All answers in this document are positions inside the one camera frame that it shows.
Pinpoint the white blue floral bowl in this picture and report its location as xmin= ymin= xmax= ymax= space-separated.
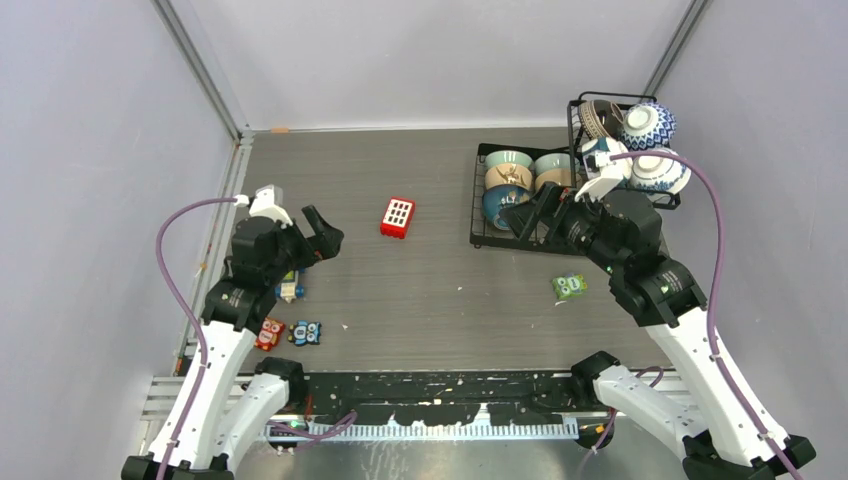
xmin=628 ymin=148 xmax=691 ymax=194

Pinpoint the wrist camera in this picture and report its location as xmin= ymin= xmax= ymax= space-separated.
xmin=249 ymin=185 xmax=294 ymax=228
xmin=575 ymin=152 xmax=633 ymax=201

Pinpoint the teal white dotted bowl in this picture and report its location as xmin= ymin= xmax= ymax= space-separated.
xmin=580 ymin=137 xmax=628 ymax=169

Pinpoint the blue owl toy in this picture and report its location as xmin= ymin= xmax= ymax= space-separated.
xmin=287 ymin=321 xmax=322 ymax=347

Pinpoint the red owl toy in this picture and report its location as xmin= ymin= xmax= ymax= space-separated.
xmin=254 ymin=317 xmax=286 ymax=352

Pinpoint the beige bowl with bird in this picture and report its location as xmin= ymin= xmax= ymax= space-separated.
xmin=484 ymin=163 xmax=534 ymax=191

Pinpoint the light teal ribbed bowl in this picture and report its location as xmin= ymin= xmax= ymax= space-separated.
xmin=534 ymin=152 xmax=571 ymax=175

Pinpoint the green owl toy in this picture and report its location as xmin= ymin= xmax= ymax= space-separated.
xmin=551 ymin=274 xmax=588 ymax=301

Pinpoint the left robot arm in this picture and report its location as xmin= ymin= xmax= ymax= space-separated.
xmin=120 ymin=205 xmax=344 ymax=479

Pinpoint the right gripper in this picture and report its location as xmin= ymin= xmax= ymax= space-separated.
xmin=499 ymin=178 xmax=623 ymax=274

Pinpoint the brown striped bowl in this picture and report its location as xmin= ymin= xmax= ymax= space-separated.
xmin=578 ymin=100 xmax=624 ymax=139

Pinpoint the beige plain bowl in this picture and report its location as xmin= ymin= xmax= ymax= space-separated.
xmin=535 ymin=168 xmax=584 ymax=191

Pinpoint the dark blue glazed bowl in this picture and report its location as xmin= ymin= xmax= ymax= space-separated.
xmin=482 ymin=184 xmax=531 ymax=231

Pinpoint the black wire dish rack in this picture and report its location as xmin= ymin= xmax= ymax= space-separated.
xmin=469 ymin=91 xmax=657 ymax=256

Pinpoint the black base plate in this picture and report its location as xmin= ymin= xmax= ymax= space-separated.
xmin=282 ymin=370 xmax=608 ymax=427

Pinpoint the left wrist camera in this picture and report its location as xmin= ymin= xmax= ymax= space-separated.
xmin=249 ymin=185 xmax=294 ymax=228

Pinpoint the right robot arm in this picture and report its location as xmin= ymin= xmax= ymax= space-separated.
xmin=500 ymin=183 xmax=816 ymax=479

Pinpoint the green white toy car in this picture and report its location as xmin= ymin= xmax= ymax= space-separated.
xmin=275 ymin=270 xmax=305 ymax=303

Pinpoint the red white toy block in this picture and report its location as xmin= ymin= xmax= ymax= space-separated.
xmin=379 ymin=197 xmax=416 ymax=239

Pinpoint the blue zigzag pattern bowl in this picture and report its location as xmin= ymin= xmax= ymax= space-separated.
xmin=619 ymin=102 xmax=677 ymax=151

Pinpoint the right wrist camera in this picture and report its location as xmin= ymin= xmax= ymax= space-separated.
xmin=575 ymin=152 xmax=633 ymax=201

